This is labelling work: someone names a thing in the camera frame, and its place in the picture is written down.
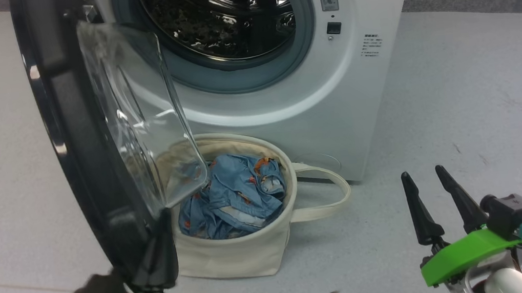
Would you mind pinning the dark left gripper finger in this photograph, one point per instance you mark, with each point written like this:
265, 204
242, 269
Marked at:
158, 261

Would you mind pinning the washing machine door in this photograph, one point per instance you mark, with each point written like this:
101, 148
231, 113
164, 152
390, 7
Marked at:
73, 138

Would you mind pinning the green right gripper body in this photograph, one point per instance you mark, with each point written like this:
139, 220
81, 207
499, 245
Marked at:
460, 254

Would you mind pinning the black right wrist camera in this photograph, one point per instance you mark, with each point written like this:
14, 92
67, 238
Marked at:
512, 213

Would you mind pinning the blue bear-print garment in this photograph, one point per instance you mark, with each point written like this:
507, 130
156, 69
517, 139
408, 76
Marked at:
236, 183

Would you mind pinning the white front-load washing machine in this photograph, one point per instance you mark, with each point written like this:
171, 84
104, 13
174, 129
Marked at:
327, 124

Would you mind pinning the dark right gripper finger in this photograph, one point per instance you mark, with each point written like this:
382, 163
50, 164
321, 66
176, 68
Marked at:
464, 202
422, 216

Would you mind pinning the steel washer drum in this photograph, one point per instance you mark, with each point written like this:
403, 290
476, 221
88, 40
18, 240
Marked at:
222, 23

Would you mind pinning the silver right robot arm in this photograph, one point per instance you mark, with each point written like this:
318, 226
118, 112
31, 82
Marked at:
510, 282

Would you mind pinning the cream canvas laundry basket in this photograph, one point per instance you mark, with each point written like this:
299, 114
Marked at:
244, 256

